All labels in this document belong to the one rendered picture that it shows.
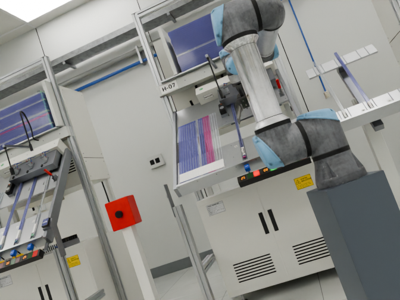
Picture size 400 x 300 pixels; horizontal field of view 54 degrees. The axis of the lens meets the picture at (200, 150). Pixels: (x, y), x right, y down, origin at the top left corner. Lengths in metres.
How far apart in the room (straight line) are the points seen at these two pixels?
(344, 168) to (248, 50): 0.45
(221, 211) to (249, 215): 0.16
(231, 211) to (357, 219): 1.12
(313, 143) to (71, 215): 3.59
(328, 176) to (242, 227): 1.07
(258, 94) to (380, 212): 0.48
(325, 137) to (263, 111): 0.20
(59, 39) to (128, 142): 1.40
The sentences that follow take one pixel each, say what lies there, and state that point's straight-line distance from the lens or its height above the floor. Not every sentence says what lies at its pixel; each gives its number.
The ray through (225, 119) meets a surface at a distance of 2.20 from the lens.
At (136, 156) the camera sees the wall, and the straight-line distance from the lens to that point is 4.12.
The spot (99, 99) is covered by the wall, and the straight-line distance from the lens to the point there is 4.35.
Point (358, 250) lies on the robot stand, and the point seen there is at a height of 0.37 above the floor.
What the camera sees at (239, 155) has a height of 0.77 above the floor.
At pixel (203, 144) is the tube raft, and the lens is 2.09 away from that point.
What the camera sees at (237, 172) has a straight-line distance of 1.89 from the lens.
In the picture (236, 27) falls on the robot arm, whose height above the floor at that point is 1.09.
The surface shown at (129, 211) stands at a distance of 2.17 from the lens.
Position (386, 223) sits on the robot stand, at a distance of 1.23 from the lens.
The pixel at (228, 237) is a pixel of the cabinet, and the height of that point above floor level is 0.38.
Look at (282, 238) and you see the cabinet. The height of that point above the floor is 0.28.
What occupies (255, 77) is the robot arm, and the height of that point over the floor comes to 0.93.
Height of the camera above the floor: 0.67
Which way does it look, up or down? 6 degrees up
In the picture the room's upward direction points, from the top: 20 degrees counter-clockwise
